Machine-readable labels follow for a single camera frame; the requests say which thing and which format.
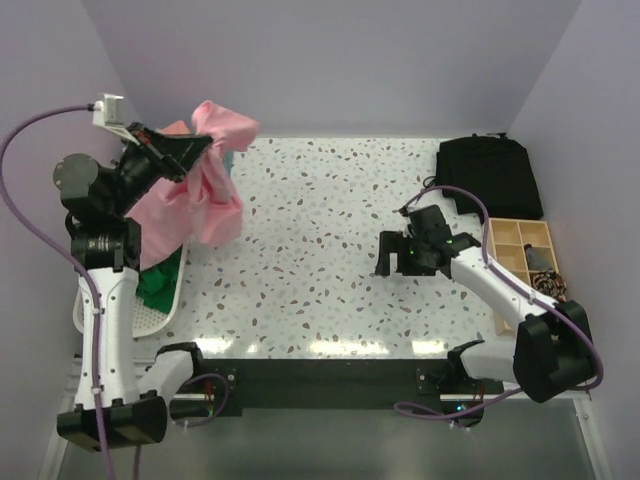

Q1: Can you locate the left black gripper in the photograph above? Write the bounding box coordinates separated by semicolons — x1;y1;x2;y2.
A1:
110;122;213;216

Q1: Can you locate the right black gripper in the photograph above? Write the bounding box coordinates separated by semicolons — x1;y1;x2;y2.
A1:
374;230;435;277

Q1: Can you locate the pink t shirt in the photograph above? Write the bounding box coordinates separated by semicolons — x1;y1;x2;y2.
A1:
128;100;259;271

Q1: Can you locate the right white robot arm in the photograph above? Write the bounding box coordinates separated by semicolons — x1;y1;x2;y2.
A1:
375;205;602;403

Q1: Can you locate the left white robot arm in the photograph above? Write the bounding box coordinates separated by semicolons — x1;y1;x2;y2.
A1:
53;123;213;452

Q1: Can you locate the salmon folded t shirt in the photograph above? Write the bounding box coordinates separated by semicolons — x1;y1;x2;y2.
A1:
157;120;192;136

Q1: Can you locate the teal folded t shirt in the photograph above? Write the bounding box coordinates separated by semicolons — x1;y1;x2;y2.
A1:
223;150;235;175

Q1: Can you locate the wooden compartment tray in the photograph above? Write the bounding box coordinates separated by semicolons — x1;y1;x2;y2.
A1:
487;217;569;334

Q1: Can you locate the black folded garment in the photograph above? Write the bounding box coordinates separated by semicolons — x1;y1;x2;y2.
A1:
435;135;543;220

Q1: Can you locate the green t shirt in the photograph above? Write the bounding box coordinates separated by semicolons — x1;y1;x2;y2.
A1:
136;248;182;315

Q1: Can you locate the grey item in tray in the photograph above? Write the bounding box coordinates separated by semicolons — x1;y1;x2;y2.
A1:
524;244;553;271

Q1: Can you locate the patterned black item in tray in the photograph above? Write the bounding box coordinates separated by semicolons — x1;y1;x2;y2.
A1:
530;269;567;302

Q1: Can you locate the white plastic laundry basket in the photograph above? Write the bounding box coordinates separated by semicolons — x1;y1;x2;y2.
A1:
72;243;188;339

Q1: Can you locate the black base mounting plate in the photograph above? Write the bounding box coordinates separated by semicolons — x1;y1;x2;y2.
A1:
170;359;503;420

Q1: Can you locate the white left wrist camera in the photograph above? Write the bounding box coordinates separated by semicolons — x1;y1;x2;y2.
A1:
92;93;129;138

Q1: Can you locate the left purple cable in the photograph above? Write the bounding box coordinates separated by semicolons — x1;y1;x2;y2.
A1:
0;103;146;480

